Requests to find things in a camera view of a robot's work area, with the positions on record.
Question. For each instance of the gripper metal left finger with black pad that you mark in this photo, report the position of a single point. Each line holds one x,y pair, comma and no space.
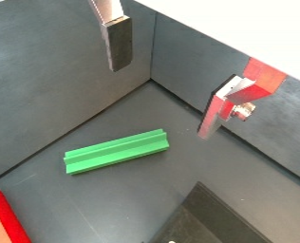
115,26

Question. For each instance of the black curved fixture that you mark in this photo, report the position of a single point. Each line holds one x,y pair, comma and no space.
205,220

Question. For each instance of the green star-profile bar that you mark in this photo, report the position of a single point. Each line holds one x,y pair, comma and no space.
111,152

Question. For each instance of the red shape-sorter box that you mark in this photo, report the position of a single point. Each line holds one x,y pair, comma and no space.
11,231

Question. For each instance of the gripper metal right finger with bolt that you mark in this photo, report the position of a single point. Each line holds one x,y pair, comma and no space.
231,99

